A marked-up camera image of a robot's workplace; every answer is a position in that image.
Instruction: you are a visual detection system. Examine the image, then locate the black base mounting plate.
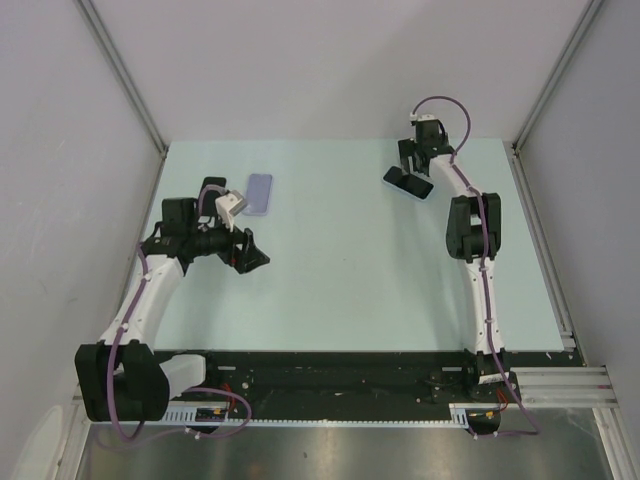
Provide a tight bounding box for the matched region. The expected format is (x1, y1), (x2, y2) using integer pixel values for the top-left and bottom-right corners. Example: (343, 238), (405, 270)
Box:
(183, 350), (581, 422)

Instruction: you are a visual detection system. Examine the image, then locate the black smartphone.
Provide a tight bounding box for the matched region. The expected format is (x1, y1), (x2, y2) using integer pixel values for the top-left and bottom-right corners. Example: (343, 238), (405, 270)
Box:
(199, 176), (227, 198)

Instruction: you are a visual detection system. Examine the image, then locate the white slotted cable duct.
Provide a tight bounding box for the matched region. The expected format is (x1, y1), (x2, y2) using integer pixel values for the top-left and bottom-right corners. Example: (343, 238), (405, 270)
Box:
(145, 406), (501, 431)

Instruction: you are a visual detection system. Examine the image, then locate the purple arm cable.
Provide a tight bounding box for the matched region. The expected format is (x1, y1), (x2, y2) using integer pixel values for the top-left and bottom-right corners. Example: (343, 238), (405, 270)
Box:
(95, 184), (252, 449)
(410, 95), (542, 436)

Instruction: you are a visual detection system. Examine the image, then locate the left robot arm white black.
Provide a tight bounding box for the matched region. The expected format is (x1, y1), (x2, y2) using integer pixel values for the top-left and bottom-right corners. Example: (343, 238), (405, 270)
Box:
(74, 186), (270, 423)

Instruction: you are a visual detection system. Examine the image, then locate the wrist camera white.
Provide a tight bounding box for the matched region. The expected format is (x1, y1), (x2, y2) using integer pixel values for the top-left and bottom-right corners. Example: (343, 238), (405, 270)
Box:
(215, 190), (247, 231)
(409, 113), (436, 125)

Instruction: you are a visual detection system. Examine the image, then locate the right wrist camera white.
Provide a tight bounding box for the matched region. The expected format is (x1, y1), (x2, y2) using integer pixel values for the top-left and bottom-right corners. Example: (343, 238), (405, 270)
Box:
(409, 113), (436, 125)

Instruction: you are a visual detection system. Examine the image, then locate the lilac phone case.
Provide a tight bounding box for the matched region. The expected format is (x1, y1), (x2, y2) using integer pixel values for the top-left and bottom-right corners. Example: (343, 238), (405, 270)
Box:
(243, 173), (273, 216)

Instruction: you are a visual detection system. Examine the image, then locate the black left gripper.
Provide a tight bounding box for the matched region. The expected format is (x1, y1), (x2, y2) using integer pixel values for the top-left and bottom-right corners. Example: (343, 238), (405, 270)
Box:
(187, 212), (269, 273)

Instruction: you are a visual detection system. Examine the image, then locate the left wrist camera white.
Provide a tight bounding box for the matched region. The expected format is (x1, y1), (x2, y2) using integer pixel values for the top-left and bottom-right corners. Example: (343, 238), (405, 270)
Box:
(215, 190), (247, 231)

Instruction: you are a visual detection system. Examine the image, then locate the aluminium corner frame post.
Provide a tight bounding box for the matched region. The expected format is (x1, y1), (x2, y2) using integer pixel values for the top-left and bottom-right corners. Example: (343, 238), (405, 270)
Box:
(73, 0), (168, 159)
(511, 0), (607, 154)

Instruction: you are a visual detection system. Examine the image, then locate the aluminium front rail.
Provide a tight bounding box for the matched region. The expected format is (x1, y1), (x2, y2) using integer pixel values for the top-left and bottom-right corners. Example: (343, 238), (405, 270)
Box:
(72, 364), (616, 407)

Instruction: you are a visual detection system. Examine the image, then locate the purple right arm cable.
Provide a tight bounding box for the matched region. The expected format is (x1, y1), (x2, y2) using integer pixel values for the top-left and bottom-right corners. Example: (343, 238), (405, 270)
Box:
(410, 95), (542, 436)

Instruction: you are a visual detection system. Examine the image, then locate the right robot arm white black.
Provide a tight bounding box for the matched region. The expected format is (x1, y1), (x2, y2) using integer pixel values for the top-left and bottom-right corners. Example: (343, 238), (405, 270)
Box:
(385, 113), (511, 401)

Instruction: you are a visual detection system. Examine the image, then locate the black phone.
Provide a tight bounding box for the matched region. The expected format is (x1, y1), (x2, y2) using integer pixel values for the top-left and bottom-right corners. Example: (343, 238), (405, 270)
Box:
(382, 166), (434, 201)

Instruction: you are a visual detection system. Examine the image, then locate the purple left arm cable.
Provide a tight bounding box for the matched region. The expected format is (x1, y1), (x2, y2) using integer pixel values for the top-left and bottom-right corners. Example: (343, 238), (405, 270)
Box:
(95, 184), (252, 449)

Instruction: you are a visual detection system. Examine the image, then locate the aluminium corner frame post right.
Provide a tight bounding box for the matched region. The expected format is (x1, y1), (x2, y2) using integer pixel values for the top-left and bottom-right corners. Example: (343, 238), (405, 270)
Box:
(511, 0), (607, 154)

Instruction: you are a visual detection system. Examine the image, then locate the aluminium corner frame post left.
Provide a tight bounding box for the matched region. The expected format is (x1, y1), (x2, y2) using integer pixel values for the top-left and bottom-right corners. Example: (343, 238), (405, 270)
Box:
(73, 0), (168, 159)

